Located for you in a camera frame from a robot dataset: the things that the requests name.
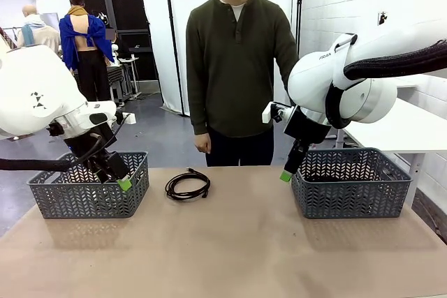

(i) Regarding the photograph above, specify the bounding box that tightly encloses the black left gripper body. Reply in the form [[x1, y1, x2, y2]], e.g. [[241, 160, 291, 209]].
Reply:
[[69, 126, 119, 170]]

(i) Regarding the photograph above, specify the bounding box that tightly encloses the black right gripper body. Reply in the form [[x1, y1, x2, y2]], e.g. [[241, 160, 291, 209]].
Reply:
[[284, 105, 332, 145]]

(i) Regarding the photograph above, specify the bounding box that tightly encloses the person's left forearm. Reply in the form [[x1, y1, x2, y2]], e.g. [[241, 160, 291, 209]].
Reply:
[[274, 57, 298, 103]]

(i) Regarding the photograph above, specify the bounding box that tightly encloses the person's right forearm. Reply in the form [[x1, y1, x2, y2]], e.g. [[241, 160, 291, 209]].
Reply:
[[190, 88, 210, 135]]

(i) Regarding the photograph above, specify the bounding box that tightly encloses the person's right hand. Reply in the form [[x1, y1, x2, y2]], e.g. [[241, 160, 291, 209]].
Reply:
[[193, 133, 212, 155]]

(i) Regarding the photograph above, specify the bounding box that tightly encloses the grey plastic lattice basket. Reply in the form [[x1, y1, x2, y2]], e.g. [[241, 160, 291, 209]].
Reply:
[[27, 151, 150, 220], [291, 147, 413, 220]]

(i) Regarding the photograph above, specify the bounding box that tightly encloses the white side table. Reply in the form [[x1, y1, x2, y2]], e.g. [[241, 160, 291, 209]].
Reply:
[[337, 77, 447, 208]]

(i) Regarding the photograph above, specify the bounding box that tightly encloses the person in olive shirt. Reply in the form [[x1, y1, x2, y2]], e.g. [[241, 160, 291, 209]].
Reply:
[[185, 0, 300, 167]]

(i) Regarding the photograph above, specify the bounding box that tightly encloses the background white desk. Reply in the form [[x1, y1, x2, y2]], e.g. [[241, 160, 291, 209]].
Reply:
[[106, 55, 141, 107]]

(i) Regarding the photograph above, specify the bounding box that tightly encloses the background seated person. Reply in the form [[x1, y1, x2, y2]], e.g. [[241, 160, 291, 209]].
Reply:
[[104, 28, 122, 58]]

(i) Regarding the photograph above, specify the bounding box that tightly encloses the mannequin with blue garment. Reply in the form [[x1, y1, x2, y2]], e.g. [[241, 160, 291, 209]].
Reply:
[[58, 0, 116, 103]]

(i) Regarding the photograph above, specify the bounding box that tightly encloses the mannequin with beige sweater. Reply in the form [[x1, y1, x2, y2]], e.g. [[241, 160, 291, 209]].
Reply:
[[16, 4, 62, 51]]

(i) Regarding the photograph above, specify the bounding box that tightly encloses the white backdrop screen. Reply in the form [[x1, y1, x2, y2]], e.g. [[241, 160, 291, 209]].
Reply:
[[136, 0, 301, 117]]

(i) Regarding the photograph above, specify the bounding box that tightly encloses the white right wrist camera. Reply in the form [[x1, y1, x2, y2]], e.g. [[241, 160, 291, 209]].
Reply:
[[261, 101, 286, 124]]

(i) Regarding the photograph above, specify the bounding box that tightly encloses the thin black coiled cable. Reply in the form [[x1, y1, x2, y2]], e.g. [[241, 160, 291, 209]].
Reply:
[[164, 167, 212, 201]]

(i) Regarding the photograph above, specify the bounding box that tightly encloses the dark grid wall panel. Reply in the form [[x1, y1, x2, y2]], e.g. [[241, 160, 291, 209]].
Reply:
[[71, 0, 160, 93]]

